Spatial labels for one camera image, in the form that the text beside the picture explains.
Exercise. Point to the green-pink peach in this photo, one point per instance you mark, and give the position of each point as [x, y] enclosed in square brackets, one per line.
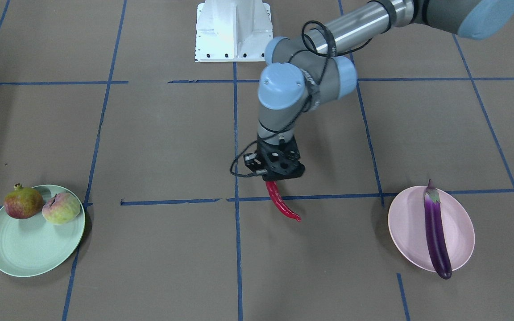
[61, 208]

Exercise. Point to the yellow-red pomegranate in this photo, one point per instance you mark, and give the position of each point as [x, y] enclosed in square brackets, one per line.
[23, 202]

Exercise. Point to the pink plate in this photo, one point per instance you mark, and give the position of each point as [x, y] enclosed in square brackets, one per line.
[406, 224]

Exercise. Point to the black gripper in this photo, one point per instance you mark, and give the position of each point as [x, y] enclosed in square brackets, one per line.
[252, 161]

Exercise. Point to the purple eggplant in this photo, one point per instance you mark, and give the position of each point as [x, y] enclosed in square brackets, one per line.
[436, 245]

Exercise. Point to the green plate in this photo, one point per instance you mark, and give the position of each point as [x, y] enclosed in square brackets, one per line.
[31, 247]

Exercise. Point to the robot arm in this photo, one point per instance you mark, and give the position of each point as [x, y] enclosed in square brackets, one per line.
[305, 72]

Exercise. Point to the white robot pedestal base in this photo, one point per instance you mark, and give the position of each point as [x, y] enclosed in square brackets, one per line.
[232, 31]

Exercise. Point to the red chili pepper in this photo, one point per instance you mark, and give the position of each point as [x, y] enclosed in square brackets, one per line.
[278, 201]

